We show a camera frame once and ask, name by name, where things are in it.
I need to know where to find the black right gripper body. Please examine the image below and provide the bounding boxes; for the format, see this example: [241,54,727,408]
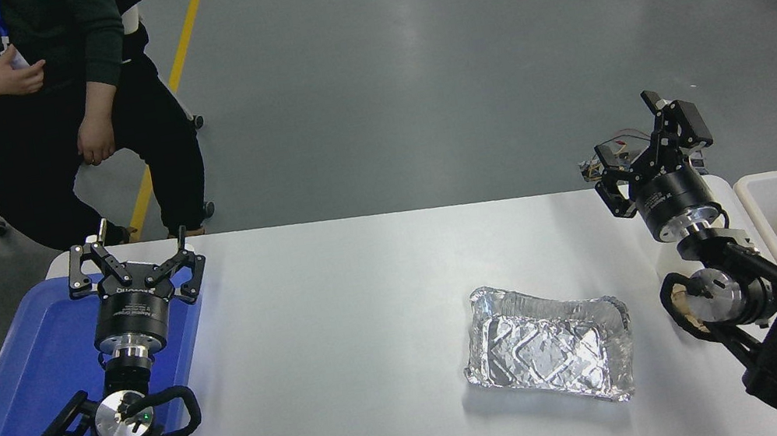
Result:
[630,161,725,236]

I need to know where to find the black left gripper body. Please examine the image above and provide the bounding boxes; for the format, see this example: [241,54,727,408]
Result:
[86,272,182,356]

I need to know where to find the seated person's left hand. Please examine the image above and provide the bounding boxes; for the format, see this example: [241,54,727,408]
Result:
[72,110,123,170]

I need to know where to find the seated person's right hand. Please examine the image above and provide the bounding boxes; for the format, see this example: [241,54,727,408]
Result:
[0,44,52,100]

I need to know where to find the crumpled tan paper ball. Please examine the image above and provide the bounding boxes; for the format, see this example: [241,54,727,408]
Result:
[668,278,712,340]

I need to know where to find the seated person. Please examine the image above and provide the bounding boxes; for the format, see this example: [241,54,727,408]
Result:
[0,0,220,269]

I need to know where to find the crumpled foil tray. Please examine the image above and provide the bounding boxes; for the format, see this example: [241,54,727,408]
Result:
[451,264,645,427]

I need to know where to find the circuit board with wires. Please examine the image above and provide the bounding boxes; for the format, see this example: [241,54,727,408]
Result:
[575,125,658,188]

